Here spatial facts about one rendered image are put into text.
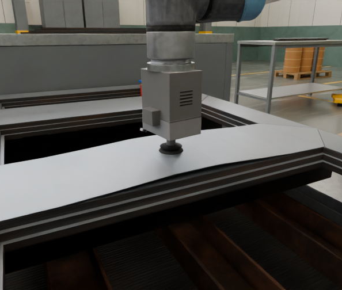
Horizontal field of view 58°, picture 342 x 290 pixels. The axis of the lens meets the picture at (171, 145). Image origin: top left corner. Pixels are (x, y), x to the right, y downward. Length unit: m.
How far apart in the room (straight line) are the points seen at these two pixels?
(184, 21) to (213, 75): 1.08
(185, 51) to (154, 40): 0.05
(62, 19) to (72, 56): 7.83
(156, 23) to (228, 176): 0.26
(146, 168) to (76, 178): 0.10
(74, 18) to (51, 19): 0.60
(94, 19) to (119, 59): 8.04
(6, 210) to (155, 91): 0.26
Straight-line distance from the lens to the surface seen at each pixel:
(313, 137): 0.70
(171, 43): 0.46
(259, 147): 0.59
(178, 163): 0.48
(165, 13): 0.47
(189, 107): 0.48
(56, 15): 9.08
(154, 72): 0.49
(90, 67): 1.30
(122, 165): 0.49
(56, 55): 1.27
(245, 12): 0.54
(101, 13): 9.43
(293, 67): 8.32
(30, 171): 0.53
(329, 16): 12.18
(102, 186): 0.44
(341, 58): 11.84
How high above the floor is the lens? 1.05
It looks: 20 degrees down
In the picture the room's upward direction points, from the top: straight up
